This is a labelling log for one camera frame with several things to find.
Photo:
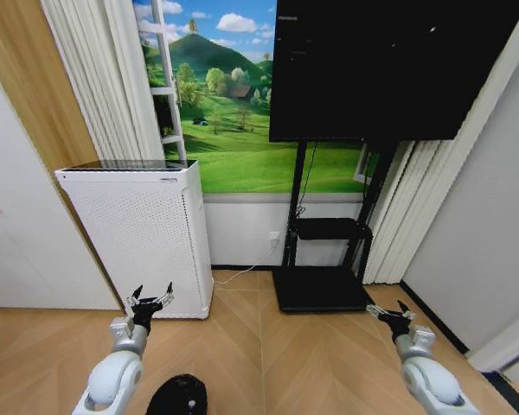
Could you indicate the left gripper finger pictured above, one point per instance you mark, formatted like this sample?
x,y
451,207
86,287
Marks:
x,y
134,298
168,296

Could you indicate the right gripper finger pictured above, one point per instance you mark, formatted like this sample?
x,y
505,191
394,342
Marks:
x,y
406,314
375,310

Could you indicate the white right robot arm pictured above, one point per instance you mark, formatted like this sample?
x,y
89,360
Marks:
x,y
432,380

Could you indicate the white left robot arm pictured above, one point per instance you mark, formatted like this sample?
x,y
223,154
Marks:
x,y
112,378

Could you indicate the black trash bin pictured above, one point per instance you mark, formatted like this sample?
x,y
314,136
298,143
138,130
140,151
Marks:
x,y
177,397

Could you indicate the black baseboard strip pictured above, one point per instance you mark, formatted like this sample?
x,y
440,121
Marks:
x,y
437,317

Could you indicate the white air purifier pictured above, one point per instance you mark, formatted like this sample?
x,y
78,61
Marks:
x,y
142,242

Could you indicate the black television stand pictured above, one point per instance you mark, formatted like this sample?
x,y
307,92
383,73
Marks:
x,y
320,289

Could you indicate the black stand shelf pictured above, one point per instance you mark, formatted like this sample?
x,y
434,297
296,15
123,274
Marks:
x,y
328,229

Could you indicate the white pleated curtain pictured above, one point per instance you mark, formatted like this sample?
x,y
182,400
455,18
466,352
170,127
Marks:
x,y
112,86
398,216

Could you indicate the white wardrobe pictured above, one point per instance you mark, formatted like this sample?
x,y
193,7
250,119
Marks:
x,y
21,242

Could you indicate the large black television screen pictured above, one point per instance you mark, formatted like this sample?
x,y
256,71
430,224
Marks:
x,y
380,73

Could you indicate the white wall socket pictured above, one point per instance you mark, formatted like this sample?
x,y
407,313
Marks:
x,y
275,239

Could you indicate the green landscape wall poster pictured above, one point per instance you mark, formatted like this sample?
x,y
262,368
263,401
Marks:
x,y
242,164

